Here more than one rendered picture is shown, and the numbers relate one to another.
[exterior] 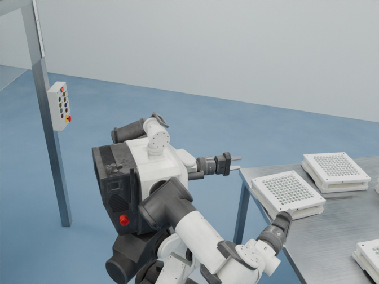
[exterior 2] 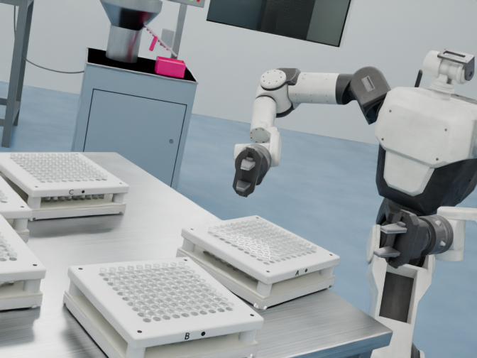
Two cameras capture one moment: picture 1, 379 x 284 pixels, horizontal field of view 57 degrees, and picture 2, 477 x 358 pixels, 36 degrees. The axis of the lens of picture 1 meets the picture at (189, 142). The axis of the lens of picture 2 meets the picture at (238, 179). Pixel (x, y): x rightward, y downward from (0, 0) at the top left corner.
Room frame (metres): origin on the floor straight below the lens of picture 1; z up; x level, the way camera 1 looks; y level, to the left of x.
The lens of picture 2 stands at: (2.52, -1.23, 1.45)
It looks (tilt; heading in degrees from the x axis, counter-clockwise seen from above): 16 degrees down; 151
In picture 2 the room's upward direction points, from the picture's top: 13 degrees clockwise
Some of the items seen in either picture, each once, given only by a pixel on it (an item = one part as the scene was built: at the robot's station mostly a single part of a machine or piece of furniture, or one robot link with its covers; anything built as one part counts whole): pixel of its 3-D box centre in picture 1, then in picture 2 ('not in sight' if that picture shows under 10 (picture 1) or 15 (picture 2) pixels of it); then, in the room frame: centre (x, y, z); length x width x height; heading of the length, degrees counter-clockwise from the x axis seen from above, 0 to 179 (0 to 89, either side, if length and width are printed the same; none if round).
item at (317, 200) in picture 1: (286, 190); (261, 246); (1.27, -0.46, 0.89); 0.25 x 0.24 x 0.02; 23
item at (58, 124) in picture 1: (59, 106); not in sight; (1.95, 0.82, 0.94); 0.17 x 0.06 x 0.26; 1
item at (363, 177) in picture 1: (335, 167); (164, 297); (1.49, -0.76, 0.89); 0.25 x 0.24 x 0.02; 11
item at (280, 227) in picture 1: (277, 233); (249, 166); (0.93, -0.34, 0.96); 0.12 x 0.10 x 0.13; 145
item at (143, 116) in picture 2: not in sight; (129, 126); (-1.60, 0.21, 0.38); 0.63 x 0.57 x 0.76; 76
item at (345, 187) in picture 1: (333, 174); (159, 322); (1.49, -0.76, 0.84); 0.24 x 0.24 x 0.02; 11
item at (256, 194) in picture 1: (285, 199); (256, 266); (1.27, -0.46, 0.84); 0.24 x 0.24 x 0.02; 23
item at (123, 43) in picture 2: not in sight; (137, 29); (-1.66, 0.18, 0.95); 0.49 x 0.36 x 0.38; 76
